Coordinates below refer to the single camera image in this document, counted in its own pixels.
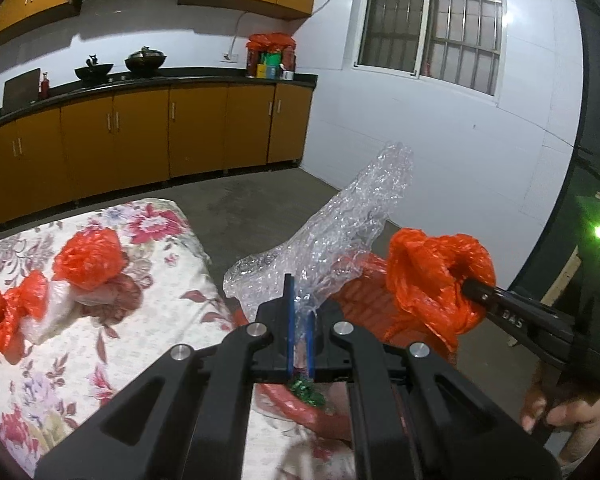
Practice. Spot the small green foil wrapper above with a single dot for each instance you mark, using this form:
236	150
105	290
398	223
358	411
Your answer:
307	394

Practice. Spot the barred sliding window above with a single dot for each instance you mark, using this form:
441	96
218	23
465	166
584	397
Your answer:
427	20

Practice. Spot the black kitchen countertop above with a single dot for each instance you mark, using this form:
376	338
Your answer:
205	80

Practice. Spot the person's right hand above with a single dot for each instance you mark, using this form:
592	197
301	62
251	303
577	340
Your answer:
580	415

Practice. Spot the floral tablecloth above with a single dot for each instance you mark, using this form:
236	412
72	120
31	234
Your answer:
145	360

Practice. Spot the small red bottle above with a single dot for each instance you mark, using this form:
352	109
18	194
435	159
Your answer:
44	87

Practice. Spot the orange base cabinets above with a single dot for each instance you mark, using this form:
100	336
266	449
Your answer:
140	130

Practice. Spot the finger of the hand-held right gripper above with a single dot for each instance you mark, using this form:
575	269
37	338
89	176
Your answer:
520	317

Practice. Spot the dark cutting board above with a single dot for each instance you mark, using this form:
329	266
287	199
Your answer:
22	89

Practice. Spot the clear plastic bag on table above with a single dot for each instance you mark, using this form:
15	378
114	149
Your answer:
55	312

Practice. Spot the black wok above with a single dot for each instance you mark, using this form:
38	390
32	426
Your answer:
94	71

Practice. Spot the red plastic bag on containers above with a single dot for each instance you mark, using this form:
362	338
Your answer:
270	41

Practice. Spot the white wall outlet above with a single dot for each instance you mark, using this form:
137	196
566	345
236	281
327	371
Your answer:
230	57

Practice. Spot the black pot with lid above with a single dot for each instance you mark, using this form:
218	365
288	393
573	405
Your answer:
144	61

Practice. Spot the cream wooden frame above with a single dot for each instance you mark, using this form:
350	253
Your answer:
562	275

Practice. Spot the red plastic bag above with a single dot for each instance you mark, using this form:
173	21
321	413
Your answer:
87	260
0	315
270	41
425	270

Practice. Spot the clear bubble wrap sheet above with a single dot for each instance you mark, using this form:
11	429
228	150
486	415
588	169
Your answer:
350	210

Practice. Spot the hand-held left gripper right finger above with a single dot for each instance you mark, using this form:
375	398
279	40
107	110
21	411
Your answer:
310	350

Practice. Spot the small yellow blue box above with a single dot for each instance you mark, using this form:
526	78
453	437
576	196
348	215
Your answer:
265	71

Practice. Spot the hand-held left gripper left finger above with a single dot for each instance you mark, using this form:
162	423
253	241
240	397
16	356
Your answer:
290	320

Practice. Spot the green container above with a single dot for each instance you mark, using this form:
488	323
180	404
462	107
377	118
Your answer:
271	59

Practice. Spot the white cup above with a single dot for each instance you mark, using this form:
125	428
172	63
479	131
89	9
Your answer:
287	75

